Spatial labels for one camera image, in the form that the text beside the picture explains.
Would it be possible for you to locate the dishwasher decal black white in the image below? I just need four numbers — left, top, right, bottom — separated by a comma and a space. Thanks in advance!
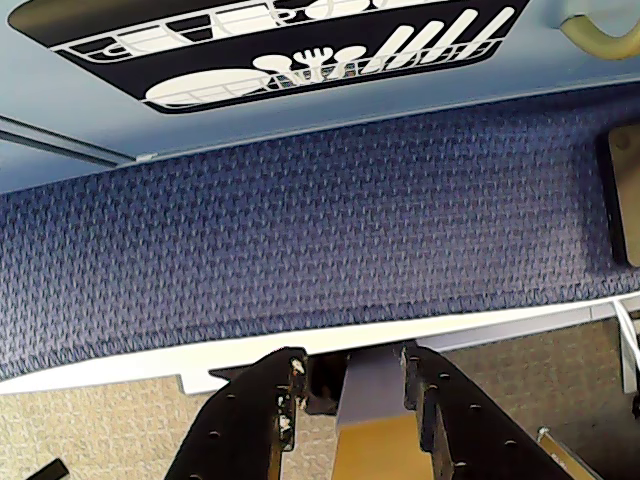
7, 0, 531, 115

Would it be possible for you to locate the gold curved door handle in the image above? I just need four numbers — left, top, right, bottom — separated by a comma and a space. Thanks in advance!
559, 14, 640, 62

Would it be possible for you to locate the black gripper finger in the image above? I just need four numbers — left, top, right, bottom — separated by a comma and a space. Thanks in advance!
402, 342, 599, 480
164, 346, 309, 480

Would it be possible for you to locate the white cable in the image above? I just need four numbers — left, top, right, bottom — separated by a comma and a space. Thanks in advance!
612, 297, 640, 394

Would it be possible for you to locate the tan board with black edge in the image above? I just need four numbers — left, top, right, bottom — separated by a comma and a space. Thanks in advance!
594, 124, 640, 267

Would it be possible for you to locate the blue textured floor mat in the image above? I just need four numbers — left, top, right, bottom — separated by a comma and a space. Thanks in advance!
0, 92, 640, 384

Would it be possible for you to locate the small black block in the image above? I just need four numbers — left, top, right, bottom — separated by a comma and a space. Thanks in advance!
29, 459, 69, 480

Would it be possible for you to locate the light blue toy kitchen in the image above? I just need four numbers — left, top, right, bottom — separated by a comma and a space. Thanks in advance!
0, 0, 640, 194

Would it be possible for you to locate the gray and tan table leg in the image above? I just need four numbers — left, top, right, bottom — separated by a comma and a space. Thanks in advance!
335, 344, 436, 480

